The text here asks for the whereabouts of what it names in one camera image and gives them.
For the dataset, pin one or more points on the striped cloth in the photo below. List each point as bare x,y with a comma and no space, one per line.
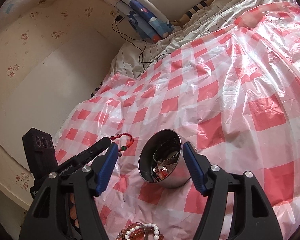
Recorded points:
187,16

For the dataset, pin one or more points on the white quilted bedsheet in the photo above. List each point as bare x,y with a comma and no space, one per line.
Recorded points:
133,59

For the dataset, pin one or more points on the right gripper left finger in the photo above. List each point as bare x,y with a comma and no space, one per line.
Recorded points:
49,215

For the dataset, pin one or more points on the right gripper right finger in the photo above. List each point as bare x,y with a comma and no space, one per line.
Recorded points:
253,216

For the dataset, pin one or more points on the person's left hand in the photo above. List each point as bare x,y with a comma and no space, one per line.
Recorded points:
73,213

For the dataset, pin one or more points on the round metal tin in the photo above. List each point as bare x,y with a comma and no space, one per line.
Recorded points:
161,160

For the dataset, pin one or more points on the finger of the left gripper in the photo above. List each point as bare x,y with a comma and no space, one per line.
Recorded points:
93,151

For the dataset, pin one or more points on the blue cartoon pillow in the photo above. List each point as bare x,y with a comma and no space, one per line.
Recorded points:
145,22

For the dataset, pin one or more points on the red white checkered plastic sheet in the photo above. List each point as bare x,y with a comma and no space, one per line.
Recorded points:
234,94

